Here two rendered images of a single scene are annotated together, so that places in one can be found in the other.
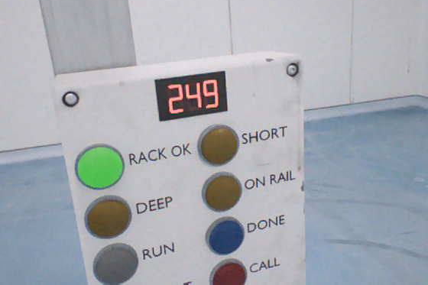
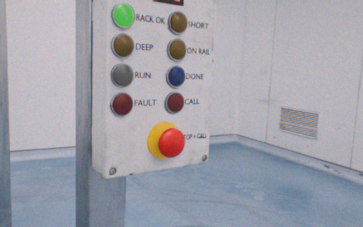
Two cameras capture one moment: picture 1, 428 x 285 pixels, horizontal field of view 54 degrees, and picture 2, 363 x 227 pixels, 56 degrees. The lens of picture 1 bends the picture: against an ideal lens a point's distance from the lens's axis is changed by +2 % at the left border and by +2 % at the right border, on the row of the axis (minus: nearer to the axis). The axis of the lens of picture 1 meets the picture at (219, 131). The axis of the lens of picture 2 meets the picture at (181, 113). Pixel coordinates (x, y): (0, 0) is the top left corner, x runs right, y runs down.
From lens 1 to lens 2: 0.27 m
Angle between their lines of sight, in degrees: 19
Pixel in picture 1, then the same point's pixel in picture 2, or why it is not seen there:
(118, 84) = not seen: outside the picture
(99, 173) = (124, 17)
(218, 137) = (179, 16)
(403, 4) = (226, 70)
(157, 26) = (43, 62)
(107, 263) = (120, 70)
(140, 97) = not seen: outside the picture
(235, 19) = not seen: hidden behind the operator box
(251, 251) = (186, 91)
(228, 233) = (178, 72)
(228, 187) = (181, 45)
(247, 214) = (186, 67)
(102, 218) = (121, 42)
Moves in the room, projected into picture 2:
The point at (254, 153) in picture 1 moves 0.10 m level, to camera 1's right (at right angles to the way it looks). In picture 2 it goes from (192, 34) to (256, 38)
